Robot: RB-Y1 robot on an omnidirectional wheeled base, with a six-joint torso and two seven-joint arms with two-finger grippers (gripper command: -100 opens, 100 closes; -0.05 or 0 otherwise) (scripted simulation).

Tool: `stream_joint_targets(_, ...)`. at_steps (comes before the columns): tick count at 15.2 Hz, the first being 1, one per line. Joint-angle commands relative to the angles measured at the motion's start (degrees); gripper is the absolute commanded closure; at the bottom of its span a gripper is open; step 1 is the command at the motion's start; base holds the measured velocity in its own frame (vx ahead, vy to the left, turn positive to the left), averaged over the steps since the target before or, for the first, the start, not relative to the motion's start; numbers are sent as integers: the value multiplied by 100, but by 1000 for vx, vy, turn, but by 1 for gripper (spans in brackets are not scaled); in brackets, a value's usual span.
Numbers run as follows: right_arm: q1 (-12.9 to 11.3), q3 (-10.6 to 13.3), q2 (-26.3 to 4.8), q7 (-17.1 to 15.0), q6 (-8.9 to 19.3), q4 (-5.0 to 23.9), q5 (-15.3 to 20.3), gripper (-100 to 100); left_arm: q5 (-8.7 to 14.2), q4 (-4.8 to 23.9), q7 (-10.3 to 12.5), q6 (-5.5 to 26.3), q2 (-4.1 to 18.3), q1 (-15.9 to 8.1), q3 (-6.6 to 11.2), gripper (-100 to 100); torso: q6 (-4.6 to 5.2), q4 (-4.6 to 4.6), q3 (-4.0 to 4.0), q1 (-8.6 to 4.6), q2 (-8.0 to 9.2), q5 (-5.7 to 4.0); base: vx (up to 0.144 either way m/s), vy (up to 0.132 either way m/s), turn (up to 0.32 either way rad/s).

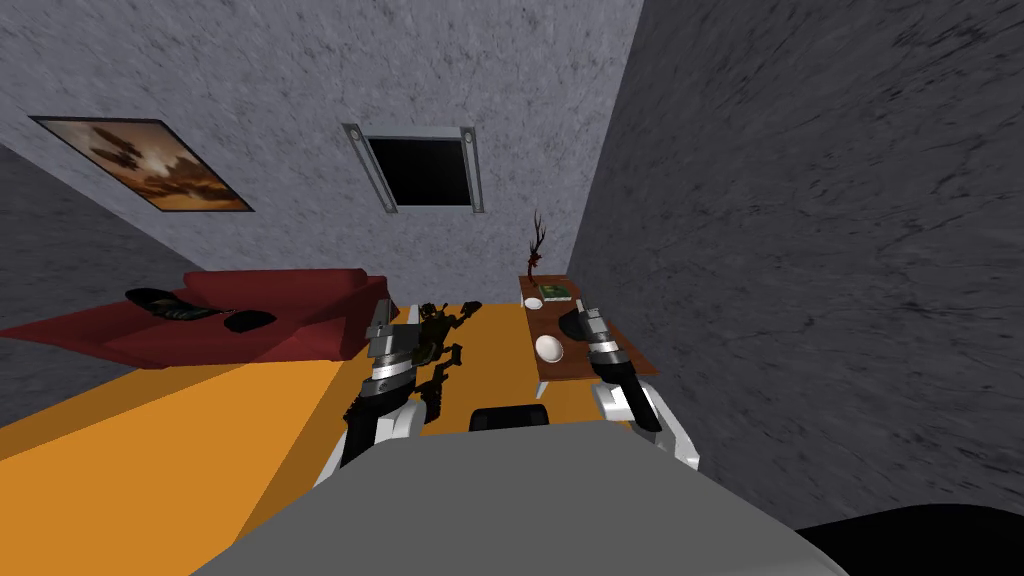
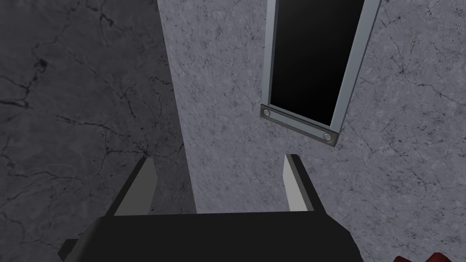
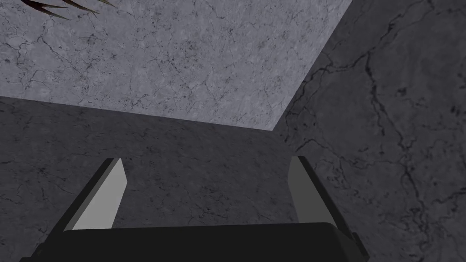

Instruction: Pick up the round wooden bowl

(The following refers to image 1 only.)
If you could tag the grey framed window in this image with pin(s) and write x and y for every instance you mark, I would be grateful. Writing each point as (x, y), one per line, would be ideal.
(420, 170)

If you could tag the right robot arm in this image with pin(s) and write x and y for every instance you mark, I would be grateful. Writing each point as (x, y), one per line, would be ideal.
(640, 400)

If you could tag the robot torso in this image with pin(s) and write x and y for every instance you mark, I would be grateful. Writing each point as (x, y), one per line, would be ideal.
(512, 512)

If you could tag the large white bowl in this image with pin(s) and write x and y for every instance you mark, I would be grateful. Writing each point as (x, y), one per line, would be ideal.
(549, 349)

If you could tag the red sofa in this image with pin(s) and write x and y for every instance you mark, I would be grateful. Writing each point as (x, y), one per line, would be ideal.
(304, 308)

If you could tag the brown framed wall picture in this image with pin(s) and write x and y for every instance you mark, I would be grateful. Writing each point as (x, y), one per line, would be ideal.
(148, 164)

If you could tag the small white bowl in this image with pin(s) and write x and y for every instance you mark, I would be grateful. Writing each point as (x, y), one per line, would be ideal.
(533, 302)

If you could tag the dark red twig plant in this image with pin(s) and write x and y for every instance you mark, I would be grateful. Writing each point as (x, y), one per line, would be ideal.
(534, 244)

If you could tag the green book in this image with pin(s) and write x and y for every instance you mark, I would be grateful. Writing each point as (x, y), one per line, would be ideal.
(554, 292)

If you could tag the brown wooden table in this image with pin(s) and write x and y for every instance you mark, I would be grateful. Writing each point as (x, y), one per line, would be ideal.
(571, 371)

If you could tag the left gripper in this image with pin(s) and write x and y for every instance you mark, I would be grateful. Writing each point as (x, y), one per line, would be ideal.
(392, 342)

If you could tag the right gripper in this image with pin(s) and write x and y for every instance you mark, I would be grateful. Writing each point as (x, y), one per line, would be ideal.
(598, 330)

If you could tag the dark spindly frame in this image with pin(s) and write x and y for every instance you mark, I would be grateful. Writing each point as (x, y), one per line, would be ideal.
(438, 322)

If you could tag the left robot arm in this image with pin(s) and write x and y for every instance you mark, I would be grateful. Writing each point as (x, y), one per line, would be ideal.
(382, 400)

